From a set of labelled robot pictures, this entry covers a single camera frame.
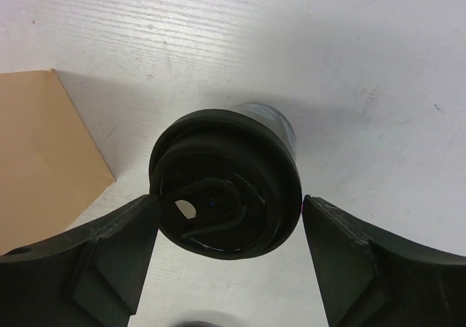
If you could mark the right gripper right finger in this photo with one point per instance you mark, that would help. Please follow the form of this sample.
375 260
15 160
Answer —
368 276

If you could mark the black cup lid stack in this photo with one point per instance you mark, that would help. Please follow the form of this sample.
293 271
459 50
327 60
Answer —
197 323

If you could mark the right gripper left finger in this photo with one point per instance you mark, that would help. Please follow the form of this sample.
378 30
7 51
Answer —
91 275

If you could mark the brown paper takeout bag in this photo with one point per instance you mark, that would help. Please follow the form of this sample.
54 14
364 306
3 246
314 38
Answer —
51 169

